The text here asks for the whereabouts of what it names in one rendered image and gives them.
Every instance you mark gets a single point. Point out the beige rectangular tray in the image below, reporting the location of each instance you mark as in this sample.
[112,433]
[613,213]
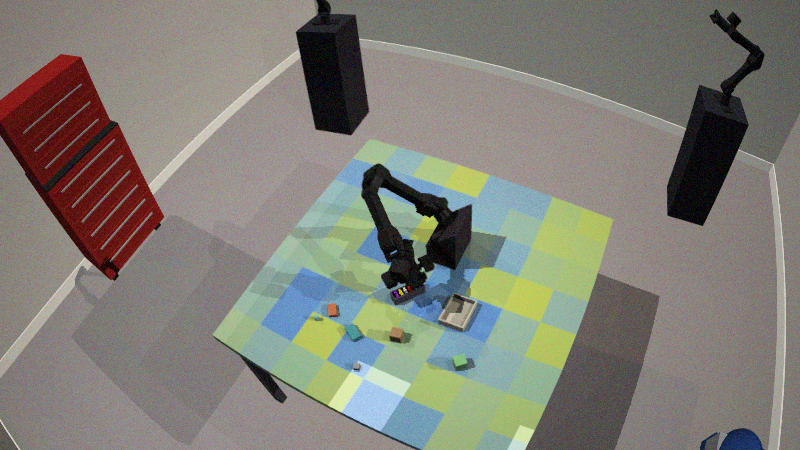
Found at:
[457,312]

